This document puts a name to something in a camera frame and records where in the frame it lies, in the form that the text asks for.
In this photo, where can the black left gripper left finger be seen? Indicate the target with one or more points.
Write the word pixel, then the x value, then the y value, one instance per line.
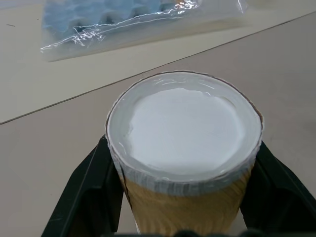
pixel 81 195

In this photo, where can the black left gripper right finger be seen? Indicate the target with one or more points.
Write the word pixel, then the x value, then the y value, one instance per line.
pixel 276 195

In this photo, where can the brown ribbed paper cup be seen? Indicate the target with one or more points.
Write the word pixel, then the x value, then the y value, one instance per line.
pixel 184 153

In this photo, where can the clear plastic bag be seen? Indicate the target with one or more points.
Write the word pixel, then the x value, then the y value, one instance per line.
pixel 118 27

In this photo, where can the blue egg tray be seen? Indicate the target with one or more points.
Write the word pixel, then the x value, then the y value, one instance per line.
pixel 98 14

